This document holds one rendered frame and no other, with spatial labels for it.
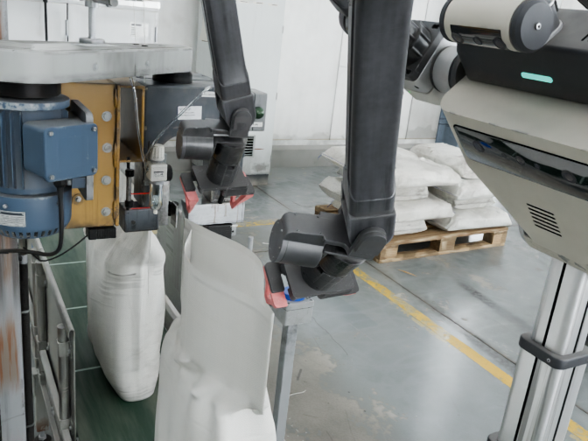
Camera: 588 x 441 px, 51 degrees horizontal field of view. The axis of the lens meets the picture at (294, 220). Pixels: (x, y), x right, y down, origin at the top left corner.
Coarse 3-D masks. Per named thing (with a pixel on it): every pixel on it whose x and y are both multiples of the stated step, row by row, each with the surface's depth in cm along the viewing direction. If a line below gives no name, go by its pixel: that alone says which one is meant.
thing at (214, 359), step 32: (192, 224) 139; (192, 256) 141; (224, 256) 133; (256, 256) 124; (192, 288) 117; (224, 288) 110; (256, 288) 125; (192, 320) 119; (224, 320) 112; (256, 320) 106; (192, 352) 121; (224, 352) 114; (256, 352) 107; (160, 384) 138; (192, 384) 122; (224, 384) 116; (256, 384) 109; (160, 416) 138; (192, 416) 118; (224, 416) 113; (256, 416) 116
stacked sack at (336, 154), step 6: (330, 150) 448; (336, 150) 443; (342, 150) 439; (402, 150) 453; (408, 150) 453; (324, 156) 448; (330, 156) 444; (336, 156) 439; (342, 156) 434; (396, 156) 438; (402, 156) 440; (408, 156) 443; (414, 156) 447; (336, 162) 432; (342, 162) 430; (342, 168) 434
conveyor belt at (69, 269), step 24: (48, 240) 290; (72, 240) 293; (72, 264) 267; (72, 288) 247; (72, 312) 228; (96, 360) 201; (96, 384) 189; (96, 408) 178; (120, 408) 180; (144, 408) 181; (96, 432) 169; (120, 432) 170; (144, 432) 171
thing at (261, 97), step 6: (252, 90) 147; (258, 90) 148; (258, 96) 144; (264, 96) 144; (258, 102) 144; (264, 102) 145; (264, 108) 146; (264, 114) 146; (258, 120) 146; (264, 120) 146; (264, 126) 147
